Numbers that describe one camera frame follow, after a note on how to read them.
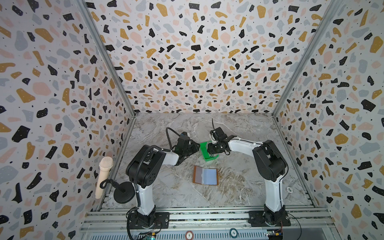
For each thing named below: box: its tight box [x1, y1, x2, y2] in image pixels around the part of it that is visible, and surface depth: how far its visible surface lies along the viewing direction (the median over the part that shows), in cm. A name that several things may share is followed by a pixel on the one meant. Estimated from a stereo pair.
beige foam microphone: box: [95, 156, 114, 199], surface depth 63 cm
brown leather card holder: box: [192, 165, 219, 186], surface depth 90 cm
